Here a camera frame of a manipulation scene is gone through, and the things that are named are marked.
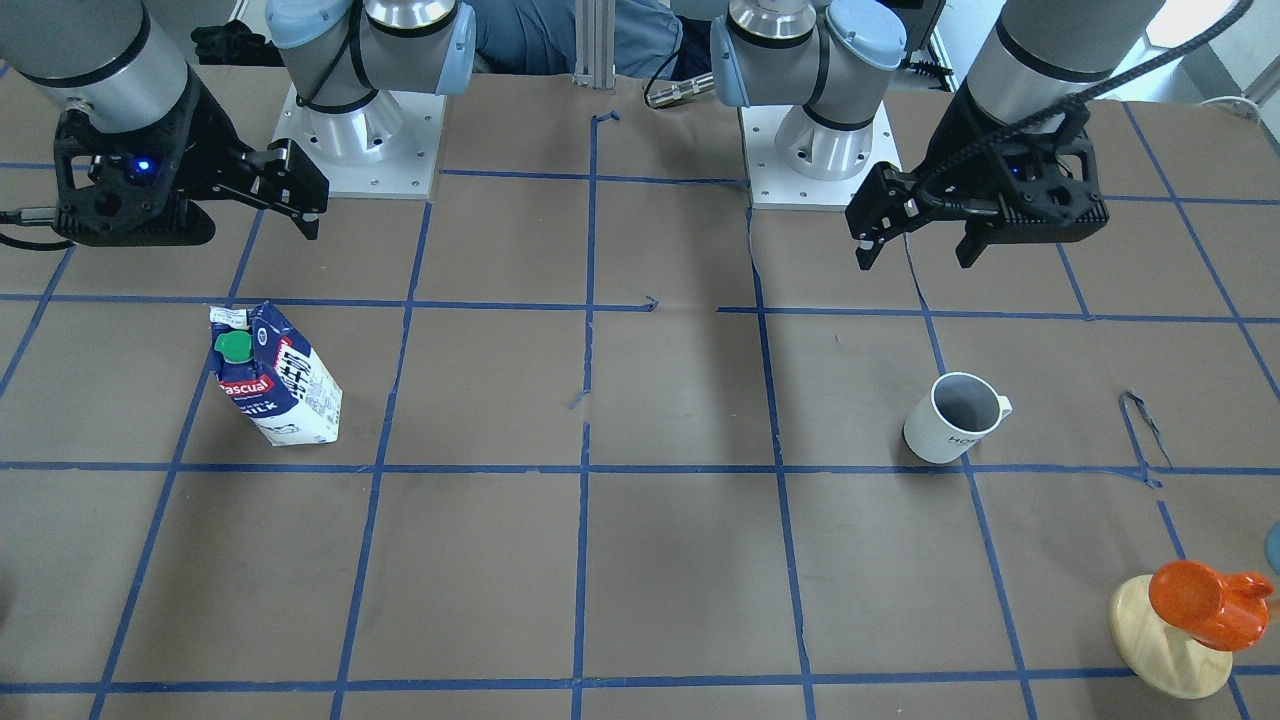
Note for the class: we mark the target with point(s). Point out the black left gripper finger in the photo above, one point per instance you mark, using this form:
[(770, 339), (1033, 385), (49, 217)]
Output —
[(978, 236), (883, 208)]

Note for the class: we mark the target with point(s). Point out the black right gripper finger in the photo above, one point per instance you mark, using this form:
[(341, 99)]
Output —
[(294, 186)]

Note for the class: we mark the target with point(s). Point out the blue white milk carton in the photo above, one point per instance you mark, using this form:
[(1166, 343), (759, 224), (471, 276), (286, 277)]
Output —
[(269, 370)]

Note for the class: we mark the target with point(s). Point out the person in blue shirt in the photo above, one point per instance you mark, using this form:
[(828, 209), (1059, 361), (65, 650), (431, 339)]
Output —
[(539, 38)]

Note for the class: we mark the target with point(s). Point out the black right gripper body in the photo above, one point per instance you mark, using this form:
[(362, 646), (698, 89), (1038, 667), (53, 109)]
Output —
[(212, 140)]

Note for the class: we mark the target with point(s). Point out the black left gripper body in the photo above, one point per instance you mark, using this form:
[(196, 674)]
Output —
[(957, 140)]

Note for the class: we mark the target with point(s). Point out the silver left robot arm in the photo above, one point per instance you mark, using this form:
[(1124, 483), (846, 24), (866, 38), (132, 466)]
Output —
[(836, 60)]

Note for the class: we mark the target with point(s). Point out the white ribbed mug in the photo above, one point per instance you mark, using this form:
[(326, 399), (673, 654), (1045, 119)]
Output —
[(958, 411)]

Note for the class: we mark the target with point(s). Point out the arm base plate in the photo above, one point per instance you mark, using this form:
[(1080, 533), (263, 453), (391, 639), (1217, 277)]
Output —
[(385, 150), (820, 160)]

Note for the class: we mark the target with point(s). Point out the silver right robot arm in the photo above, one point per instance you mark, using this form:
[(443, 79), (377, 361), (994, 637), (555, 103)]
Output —
[(114, 57)]

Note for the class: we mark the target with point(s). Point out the orange cup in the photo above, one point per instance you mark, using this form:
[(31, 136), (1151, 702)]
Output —
[(1224, 612)]

